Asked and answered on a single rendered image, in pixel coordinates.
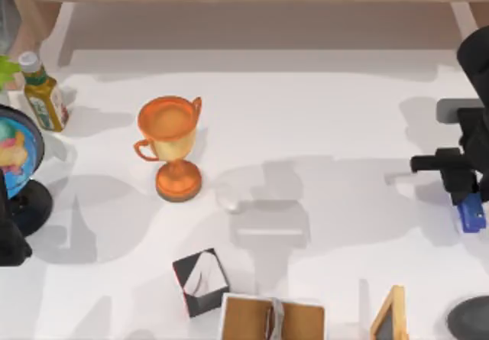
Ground blue stapler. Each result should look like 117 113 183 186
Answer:
455 191 487 235

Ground dark grey round base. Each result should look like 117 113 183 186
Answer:
446 295 489 340

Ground wooden framed blackboard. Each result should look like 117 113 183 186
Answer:
369 285 410 340

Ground open brown book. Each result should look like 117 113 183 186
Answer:
219 293 326 340

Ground black and white box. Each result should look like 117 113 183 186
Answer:
172 247 232 319

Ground orange trophy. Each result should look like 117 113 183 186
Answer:
133 95 204 204

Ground yellow-green bottle with white cap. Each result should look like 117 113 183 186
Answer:
18 51 71 133

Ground blue globe on black stand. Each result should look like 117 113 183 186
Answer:
0 104 54 238

